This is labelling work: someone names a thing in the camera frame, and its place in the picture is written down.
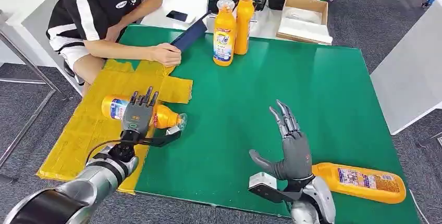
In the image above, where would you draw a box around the white side table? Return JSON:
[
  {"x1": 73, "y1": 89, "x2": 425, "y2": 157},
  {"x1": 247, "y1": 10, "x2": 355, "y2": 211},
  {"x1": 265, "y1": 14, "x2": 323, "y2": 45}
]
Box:
[{"x1": 370, "y1": 0, "x2": 442, "y2": 136}]

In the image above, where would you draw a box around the cardboard box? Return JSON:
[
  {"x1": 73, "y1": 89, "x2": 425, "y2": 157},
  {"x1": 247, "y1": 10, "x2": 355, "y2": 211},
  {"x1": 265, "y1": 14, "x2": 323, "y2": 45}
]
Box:
[{"x1": 276, "y1": 0, "x2": 334, "y2": 46}]

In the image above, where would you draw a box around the person's right hand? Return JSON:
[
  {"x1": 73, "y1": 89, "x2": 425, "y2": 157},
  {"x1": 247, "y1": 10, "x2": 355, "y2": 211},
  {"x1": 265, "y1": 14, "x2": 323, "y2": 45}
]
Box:
[{"x1": 151, "y1": 42, "x2": 182, "y2": 68}]

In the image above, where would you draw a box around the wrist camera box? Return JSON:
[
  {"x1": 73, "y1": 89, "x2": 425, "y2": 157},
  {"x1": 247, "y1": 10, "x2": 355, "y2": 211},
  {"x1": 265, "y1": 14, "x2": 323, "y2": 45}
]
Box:
[
  {"x1": 247, "y1": 172, "x2": 298, "y2": 205},
  {"x1": 139, "y1": 125, "x2": 183, "y2": 148}
]

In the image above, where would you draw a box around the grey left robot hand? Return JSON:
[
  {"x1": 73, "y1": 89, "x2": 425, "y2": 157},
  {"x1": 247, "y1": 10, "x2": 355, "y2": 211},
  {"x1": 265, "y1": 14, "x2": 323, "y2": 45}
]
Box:
[{"x1": 120, "y1": 86, "x2": 160, "y2": 134}]

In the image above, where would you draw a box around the blue folio tablet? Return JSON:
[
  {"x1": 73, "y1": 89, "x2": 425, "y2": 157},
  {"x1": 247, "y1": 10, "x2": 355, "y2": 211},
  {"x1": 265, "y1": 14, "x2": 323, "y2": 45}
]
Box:
[{"x1": 169, "y1": 9, "x2": 212, "y2": 53}]

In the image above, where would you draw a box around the green table mat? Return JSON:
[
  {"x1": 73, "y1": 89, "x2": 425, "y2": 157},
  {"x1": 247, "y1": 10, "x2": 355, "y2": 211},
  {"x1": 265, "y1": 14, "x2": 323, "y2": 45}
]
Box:
[{"x1": 117, "y1": 24, "x2": 422, "y2": 224}]

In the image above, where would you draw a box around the orange drink bottle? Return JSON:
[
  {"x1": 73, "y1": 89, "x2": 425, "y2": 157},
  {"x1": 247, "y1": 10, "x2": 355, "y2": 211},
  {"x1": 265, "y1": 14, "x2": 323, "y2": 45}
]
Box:
[
  {"x1": 311, "y1": 162, "x2": 408, "y2": 205},
  {"x1": 234, "y1": 0, "x2": 256, "y2": 56},
  {"x1": 212, "y1": 0, "x2": 238, "y2": 67},
  {"x1": 101, "y1": 94, "x2": 188, "y2": 131}
]

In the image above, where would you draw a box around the white cloth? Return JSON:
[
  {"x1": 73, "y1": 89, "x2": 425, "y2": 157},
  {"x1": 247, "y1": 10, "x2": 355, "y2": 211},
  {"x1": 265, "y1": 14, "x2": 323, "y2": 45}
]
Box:
[{"x1": 284, "y1": 6, "x2": 324, "y2": 25}]

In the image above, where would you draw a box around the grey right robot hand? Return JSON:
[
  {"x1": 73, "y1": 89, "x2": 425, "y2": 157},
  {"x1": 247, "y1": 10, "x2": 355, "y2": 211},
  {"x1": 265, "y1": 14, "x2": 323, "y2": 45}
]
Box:
[{"x1": 248, "y1": 99, "x2": 314, "y2": 182}]

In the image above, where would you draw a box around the black smartphone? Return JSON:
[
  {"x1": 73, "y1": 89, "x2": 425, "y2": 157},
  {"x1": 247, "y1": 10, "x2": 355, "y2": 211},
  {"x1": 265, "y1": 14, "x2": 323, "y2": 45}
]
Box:
[{"x1": 206, "y1": 0, "x2": 221, "y2": 15}]

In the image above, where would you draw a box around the black phone on white pad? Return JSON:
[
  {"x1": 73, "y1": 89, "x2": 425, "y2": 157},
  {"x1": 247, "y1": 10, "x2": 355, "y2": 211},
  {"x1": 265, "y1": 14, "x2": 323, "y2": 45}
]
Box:
[{"x1": 162, "y1": 8, "x2": 197, "y2": 25}]

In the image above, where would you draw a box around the white foam sheet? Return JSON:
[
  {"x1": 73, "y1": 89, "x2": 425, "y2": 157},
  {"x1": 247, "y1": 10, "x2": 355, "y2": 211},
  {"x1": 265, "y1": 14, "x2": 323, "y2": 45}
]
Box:
[{"x1": 277, "y1": 17, "x2": 334, "y2": 45}]

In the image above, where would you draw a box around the black remote controller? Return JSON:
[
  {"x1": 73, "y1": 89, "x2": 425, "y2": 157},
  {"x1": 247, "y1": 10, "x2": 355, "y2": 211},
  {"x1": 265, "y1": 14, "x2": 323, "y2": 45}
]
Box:
[{"x1": 231, "y1": 0, "x2": 267, "y2": 12}]

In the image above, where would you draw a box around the yellow taped sheet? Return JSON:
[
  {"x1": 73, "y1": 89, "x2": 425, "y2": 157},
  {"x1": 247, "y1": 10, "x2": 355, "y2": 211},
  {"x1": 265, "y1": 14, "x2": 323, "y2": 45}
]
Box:
[{"x1": 35, "y1": 59, "x2": 194, "y2": 195}]

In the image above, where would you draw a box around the metal table frame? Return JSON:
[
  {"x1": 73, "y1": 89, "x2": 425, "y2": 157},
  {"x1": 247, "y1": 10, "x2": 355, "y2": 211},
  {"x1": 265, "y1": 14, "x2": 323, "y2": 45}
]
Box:
[{"x1": 0, "y1": 31, "x2": 66, "y2": 170}]

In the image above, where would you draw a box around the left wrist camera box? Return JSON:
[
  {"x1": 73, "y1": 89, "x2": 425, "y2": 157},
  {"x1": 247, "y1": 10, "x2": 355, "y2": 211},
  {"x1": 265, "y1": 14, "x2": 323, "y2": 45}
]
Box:
[{"x1": 139, "y1": 125, "x2": 183, "y2": 148}]

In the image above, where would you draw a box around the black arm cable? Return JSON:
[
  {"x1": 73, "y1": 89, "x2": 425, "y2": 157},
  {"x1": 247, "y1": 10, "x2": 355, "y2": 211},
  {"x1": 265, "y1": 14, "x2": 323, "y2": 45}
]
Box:
[{"x1": 84, "y1": 139, "x2": 122, "y2": 165}]

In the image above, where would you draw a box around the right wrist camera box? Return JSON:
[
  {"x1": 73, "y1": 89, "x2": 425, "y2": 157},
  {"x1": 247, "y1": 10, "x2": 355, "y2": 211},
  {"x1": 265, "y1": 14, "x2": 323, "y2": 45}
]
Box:
[{"x1": 247, "y1": 172, "x2": 298, "y2": 205}]

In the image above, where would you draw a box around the person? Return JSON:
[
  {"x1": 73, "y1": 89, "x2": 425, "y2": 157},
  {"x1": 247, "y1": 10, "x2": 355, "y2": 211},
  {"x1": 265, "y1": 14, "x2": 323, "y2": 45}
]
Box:
[{"x1": 45, "y1": 0, "x2": 182, "y2": 96}]

